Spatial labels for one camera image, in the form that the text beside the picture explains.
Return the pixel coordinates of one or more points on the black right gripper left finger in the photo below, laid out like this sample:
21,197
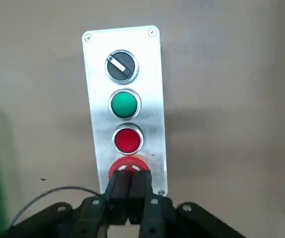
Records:
90,218

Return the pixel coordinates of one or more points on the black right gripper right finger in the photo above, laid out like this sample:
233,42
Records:
162,218

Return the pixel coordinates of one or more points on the red emergency stop button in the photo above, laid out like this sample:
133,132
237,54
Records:
122,163

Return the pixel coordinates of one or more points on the red round push button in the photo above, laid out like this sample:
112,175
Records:
127,138

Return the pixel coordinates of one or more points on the green round push button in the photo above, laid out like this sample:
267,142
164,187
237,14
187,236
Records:
123,104

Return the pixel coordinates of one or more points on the white four-button control box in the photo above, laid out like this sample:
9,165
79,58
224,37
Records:
152,99

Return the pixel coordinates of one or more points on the black selector switch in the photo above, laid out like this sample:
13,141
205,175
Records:
121,65

